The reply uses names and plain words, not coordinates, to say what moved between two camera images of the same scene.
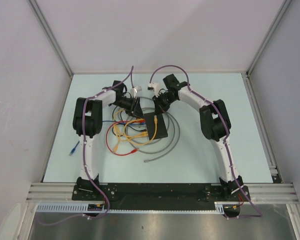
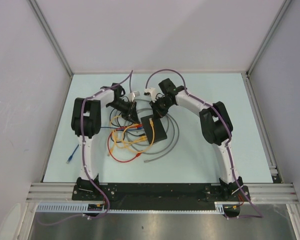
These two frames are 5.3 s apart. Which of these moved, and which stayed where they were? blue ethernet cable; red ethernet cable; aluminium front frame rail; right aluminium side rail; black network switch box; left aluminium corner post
Moved: black network switch box; red ethernet cable; blue ethernet cable
Stayed: aluminium front frame rail; right aluminium side rail; left aluminium corner post
